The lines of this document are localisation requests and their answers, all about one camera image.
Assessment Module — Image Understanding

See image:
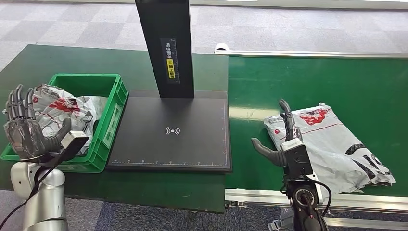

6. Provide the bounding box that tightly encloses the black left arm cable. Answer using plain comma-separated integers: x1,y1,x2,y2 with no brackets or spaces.
0,153,66,231

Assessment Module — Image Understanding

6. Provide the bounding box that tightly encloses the crumpled grey mailer package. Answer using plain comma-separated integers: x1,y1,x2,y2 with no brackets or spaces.
76,95,108,130

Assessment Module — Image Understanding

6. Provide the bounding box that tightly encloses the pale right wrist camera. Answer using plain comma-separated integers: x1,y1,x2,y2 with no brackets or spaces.
280,138,315,180

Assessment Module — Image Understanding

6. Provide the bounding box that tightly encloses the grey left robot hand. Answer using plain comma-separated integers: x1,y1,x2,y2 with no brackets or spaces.
3,84,73,162

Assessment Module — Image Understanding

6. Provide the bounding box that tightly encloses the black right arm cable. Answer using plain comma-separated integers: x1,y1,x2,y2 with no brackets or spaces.
302,175,332,218

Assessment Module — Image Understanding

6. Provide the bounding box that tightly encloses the large grey mailer package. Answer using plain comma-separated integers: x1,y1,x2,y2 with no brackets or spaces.
263,102,397,195

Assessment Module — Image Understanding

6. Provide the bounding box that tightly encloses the green plastic crate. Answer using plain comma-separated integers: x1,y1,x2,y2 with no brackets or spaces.
0,73,129,173

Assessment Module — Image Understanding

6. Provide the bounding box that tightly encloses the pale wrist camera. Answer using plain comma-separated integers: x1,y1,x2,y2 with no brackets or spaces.
59,130,90,163
280,138,315,180

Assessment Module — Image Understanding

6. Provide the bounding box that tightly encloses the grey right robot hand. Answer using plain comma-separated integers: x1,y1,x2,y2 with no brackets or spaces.
251,99,304,167

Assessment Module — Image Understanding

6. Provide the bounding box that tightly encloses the wide aluminium conveyor rail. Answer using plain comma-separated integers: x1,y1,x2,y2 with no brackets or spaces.
224,188,408,214

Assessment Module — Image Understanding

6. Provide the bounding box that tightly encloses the yellow and white scanner label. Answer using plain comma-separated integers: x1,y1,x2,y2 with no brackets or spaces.
159,37,180,85

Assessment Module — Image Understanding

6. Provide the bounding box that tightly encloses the black inbound scanner machine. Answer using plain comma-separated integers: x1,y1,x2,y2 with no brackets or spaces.
106,0,233,175

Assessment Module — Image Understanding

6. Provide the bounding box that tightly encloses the thin aluminium conveyor rail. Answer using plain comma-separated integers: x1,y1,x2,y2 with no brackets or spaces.
214,49,408,59

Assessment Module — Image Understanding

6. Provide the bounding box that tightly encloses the aluminium conveyor support bar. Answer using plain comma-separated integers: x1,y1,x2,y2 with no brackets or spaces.
267,217,408,231

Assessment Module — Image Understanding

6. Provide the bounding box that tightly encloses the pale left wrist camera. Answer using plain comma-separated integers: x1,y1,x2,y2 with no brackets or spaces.
59,130,90,163

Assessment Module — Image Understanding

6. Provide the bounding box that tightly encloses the green conveyor belt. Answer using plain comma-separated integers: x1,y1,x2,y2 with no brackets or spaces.
225,55,408,198

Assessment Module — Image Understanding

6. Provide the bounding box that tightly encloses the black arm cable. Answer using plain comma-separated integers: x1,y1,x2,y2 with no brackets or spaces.
0,153,66,231
302,175,332,218

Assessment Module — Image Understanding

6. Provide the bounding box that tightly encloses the grey mailer package red print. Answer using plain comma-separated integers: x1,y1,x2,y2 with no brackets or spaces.
31,83,95,157

